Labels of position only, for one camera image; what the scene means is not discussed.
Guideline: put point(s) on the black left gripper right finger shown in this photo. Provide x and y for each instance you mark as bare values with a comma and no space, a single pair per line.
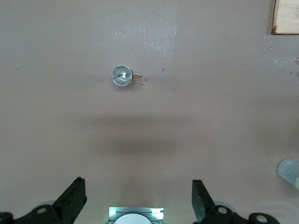
206,211

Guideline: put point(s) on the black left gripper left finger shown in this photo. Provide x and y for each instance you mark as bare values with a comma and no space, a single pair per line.
70,203

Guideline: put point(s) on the brown table cover sheet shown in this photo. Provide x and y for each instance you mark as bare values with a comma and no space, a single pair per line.
70,116

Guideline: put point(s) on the steel double jigger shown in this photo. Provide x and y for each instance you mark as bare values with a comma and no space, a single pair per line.
122,75

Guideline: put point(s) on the green bottle with clear base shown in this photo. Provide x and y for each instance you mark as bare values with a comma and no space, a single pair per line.
288,171

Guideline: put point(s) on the wooden cutting board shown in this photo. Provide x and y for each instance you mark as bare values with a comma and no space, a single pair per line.
287,16

